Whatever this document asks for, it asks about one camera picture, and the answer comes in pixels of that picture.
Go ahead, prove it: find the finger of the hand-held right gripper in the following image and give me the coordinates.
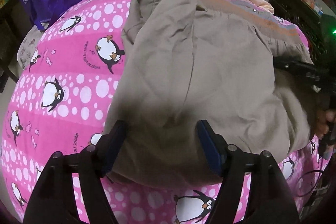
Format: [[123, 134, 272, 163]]
[[304, 70, 336, 94], [272, 56, 330, 77]]

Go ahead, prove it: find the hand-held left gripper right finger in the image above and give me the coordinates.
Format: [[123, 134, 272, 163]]
[[197, 119, 300, 224]]

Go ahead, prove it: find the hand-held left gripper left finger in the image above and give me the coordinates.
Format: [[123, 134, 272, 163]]
[[23, 120, 126, 224]]

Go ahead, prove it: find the beige padded jacket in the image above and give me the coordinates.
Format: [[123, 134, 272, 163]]
[[102, 0, 319, 185]]

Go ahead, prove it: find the person's right hand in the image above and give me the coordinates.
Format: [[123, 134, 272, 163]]
[[316, 108, 336, 140]]

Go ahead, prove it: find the dark wooden cabinet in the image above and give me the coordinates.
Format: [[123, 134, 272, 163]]
[[264, 0, 326, 56]]

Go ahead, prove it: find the pink penguin print blanket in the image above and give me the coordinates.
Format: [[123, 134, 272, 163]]
[[0, 0, 331, 224]]

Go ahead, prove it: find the dark wooden table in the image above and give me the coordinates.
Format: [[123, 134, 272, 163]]
[[0, 4, 25, 93]]

